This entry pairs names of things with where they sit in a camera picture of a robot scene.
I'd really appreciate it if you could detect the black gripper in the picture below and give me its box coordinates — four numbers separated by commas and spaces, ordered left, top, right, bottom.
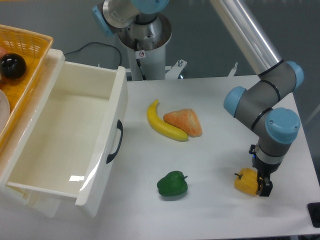
248, 144, 281, 197

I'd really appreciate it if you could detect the green bell pepper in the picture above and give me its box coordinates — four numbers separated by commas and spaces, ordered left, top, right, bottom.
156, 170, 188, 197

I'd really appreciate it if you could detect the black drawer handle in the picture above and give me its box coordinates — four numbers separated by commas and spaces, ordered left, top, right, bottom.
106, 119, 124, 164

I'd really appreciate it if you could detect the black cable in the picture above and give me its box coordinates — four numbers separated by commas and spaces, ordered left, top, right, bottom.
63, 41, 122, 68

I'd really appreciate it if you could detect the white plastic drawer box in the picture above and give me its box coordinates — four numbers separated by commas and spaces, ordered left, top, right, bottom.
0, 49, 128, 218

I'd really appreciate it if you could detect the orange woven basket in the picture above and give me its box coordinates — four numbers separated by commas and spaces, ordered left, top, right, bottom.
0, 24, 54, 147

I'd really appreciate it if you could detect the black corner object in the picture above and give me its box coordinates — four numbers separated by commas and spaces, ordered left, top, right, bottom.
307, 202, 320, 228

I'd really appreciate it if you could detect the orange croissant bread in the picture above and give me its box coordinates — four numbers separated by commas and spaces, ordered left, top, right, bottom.
163, 108, 203, 137

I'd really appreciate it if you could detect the yellow banana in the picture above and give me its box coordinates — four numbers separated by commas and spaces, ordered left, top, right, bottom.
146, 99, 189, 142

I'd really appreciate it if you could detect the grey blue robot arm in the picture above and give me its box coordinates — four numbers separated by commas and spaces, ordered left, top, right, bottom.
212, 0, 304, 197

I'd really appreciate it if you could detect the yellow bell pepper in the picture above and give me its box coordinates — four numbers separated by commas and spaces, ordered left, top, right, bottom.
234, 168, 258, 196

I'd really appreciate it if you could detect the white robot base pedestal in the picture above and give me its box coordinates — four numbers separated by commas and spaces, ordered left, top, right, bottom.
118, 13, 172, 81

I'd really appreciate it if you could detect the white metal bracket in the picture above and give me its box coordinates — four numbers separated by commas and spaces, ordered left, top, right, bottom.
165, 59, 188, 80

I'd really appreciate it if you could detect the black shiny ball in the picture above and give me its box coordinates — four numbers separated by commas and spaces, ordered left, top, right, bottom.
0, 53, 27, 79

